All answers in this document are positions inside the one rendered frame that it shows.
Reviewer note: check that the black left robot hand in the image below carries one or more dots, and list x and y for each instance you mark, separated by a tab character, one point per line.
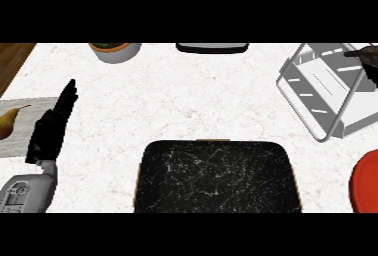
50	130

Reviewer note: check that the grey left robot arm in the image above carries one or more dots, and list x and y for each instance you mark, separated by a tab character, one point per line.
27	191

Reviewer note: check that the black marbled tray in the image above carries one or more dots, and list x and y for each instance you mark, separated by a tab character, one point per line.
216	176

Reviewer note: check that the dark eggplant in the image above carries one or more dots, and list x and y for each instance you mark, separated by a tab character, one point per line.
368	60

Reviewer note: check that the yellow-brown pear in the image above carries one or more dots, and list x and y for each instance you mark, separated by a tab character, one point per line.
7	121

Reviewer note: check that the brown wooden board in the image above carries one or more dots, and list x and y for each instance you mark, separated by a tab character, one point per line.
11	60

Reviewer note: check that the grey plant pot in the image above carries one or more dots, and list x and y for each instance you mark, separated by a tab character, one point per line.
116	50

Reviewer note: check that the black and grey appliance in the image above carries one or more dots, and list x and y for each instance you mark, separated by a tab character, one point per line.
213	47

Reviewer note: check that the red plate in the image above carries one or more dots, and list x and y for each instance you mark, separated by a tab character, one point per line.
367	183

